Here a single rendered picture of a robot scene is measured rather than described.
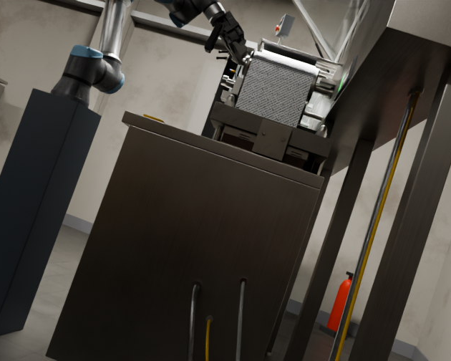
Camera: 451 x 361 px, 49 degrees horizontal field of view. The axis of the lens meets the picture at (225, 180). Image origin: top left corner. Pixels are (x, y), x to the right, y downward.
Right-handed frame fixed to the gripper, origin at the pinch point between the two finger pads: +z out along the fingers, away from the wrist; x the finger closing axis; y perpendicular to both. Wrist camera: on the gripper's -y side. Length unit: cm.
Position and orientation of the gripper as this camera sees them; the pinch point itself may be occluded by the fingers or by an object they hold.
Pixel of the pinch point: (240, 64)
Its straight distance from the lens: 197.3
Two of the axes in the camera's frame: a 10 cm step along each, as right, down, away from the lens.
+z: 5.1, 8.5, -1.0
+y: 8.6, -5.2, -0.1
